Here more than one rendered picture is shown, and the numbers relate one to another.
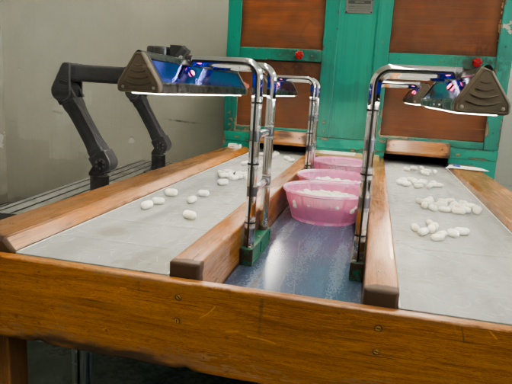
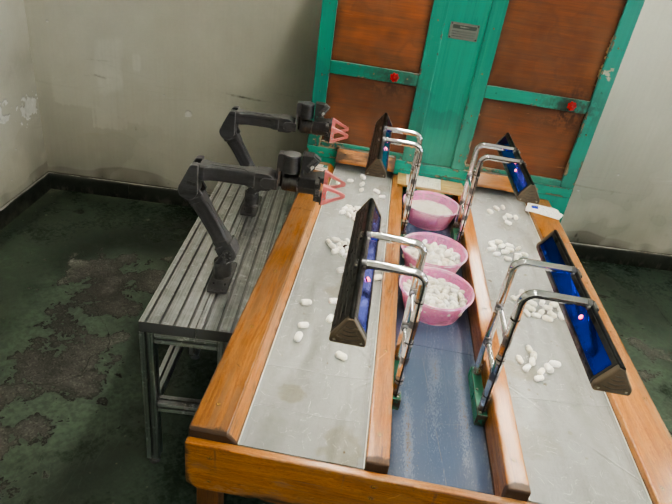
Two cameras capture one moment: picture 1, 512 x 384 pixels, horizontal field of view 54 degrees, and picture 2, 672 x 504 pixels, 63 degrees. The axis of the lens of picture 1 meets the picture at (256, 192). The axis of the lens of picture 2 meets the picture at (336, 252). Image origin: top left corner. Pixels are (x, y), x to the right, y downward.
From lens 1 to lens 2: 0.85 m
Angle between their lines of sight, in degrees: 21
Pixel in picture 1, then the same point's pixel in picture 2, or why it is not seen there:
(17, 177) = (57, 146)
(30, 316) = (250, 486)
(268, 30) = (363, 45)
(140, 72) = (351, 332)
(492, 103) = (620, 388)
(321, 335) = not seen: outside the picture
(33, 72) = (65, 26)
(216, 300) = (402, 491)
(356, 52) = (454, 80)
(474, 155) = (550, 190)
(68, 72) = (196, 174)
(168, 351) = not seen: outside the picture
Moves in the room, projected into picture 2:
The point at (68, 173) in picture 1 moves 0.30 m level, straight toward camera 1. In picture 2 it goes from (117, 144) to (124, 161)
